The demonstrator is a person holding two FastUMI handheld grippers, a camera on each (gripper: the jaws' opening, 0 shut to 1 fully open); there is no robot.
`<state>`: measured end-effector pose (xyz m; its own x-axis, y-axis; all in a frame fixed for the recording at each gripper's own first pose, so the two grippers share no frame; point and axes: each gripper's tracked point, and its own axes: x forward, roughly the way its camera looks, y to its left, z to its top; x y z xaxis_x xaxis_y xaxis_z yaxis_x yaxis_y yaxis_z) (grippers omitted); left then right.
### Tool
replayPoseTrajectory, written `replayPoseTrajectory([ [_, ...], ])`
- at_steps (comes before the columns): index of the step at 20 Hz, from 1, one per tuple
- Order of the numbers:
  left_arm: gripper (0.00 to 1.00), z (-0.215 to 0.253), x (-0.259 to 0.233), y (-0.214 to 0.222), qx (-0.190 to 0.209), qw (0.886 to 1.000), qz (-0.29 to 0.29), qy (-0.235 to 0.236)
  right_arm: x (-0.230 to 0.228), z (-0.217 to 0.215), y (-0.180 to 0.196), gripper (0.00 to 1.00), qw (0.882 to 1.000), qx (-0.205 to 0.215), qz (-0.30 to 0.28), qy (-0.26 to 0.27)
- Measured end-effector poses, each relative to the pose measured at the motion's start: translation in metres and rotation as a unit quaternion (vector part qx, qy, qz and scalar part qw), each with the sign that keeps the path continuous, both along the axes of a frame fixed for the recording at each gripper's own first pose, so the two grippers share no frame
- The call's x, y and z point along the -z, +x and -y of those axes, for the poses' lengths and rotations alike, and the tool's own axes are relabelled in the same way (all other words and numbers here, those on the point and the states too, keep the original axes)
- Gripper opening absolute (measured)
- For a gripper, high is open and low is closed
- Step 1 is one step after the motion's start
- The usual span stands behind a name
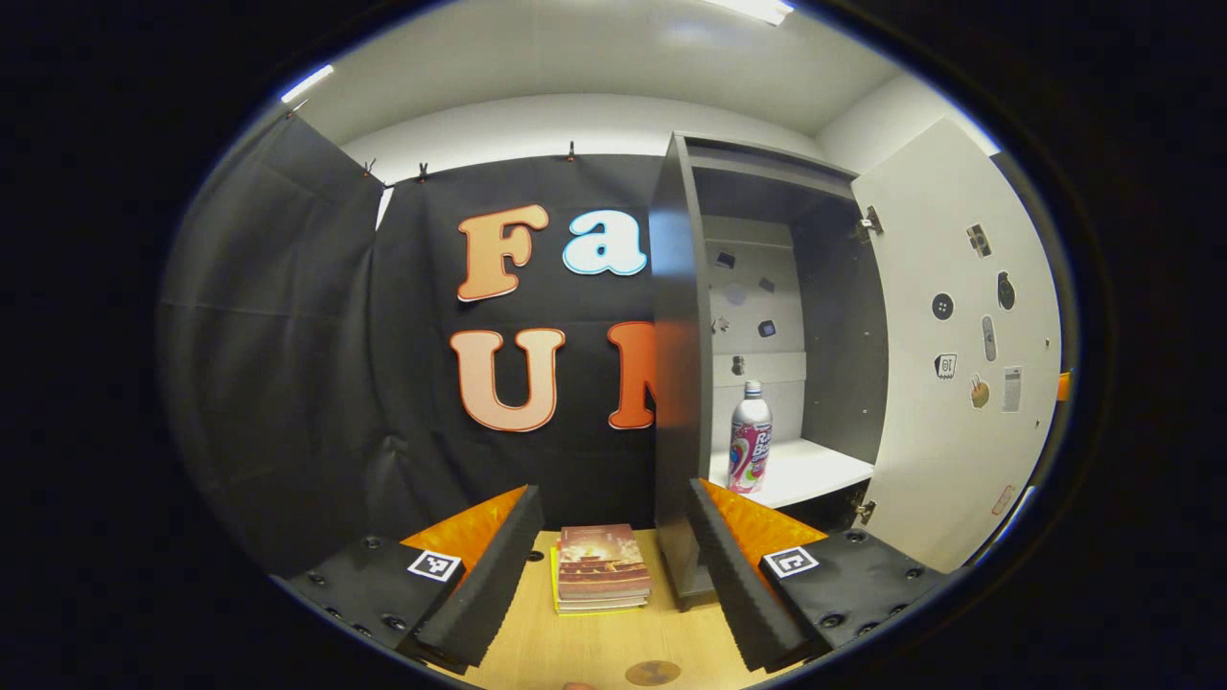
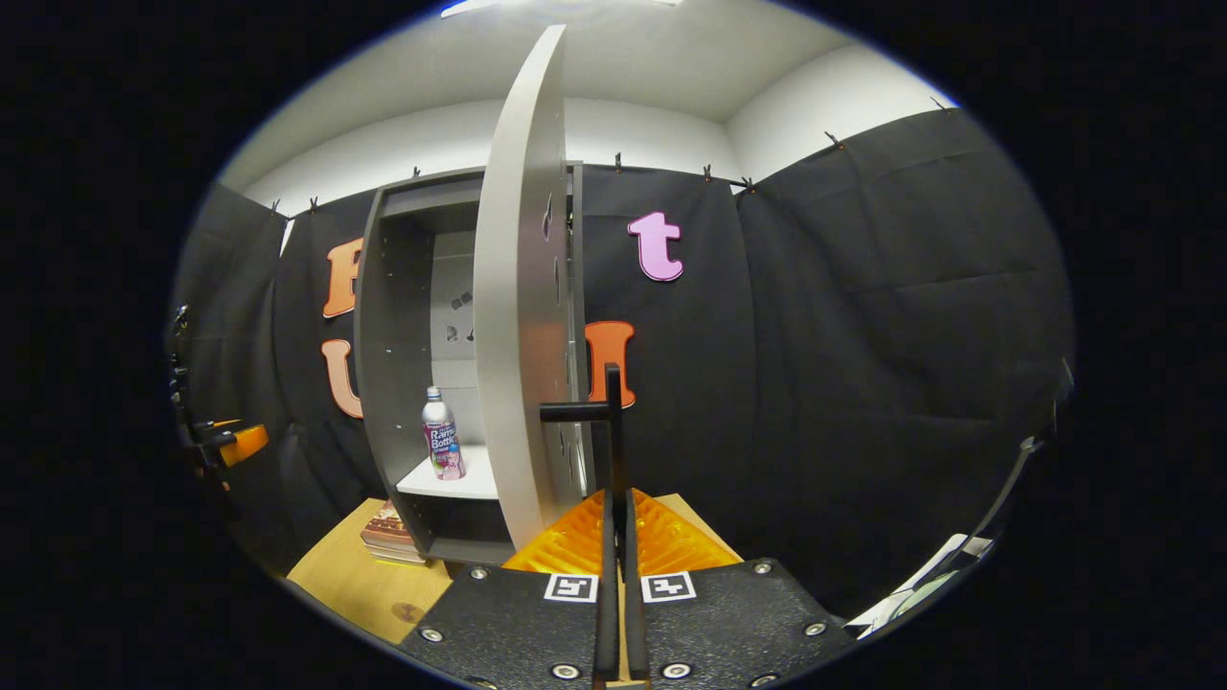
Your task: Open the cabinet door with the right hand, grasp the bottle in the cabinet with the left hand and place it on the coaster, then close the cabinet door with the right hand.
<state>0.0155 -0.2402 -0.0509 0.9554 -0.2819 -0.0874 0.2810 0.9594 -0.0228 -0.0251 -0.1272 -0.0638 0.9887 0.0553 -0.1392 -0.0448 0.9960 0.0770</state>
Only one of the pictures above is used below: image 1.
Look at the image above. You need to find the round brown coaster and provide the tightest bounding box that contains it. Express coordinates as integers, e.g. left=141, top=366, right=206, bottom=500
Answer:
left=624, top=659, right=683, bottom=688

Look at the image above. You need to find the dark grey cabinet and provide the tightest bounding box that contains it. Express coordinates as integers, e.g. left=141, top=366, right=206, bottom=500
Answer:
left=649, top=131, right=890, bottom=611

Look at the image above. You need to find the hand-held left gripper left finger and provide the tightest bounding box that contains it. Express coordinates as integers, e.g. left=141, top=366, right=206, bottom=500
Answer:
left=273, top=482, right=544, bottom=677

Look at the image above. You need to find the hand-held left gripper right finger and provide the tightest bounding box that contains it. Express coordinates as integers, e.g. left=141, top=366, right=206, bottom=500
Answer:
left=688, top=477, right=955, bottom=674

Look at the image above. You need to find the brown cover book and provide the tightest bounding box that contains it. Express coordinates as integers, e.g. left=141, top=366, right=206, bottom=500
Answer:
left=556, top=523, right=655, bottom=605

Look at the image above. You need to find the beige cabinet door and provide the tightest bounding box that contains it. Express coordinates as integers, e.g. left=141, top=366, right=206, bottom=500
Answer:
left=850, top=116, right=1064, bottom=575

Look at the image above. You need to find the ceiling light panel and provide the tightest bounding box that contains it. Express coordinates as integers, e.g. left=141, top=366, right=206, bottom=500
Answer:
left=280, top=63, right=336, bottom=104
left=703, top=0, right=796, bottom=27

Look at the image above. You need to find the black backdrop cloth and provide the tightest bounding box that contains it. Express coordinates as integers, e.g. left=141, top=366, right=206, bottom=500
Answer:
left=158, top=110, right=672, bottom=595

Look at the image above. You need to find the white pink drink bottle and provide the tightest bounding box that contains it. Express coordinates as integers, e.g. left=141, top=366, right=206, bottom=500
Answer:
left=728, top=379, right=774, bottom=495

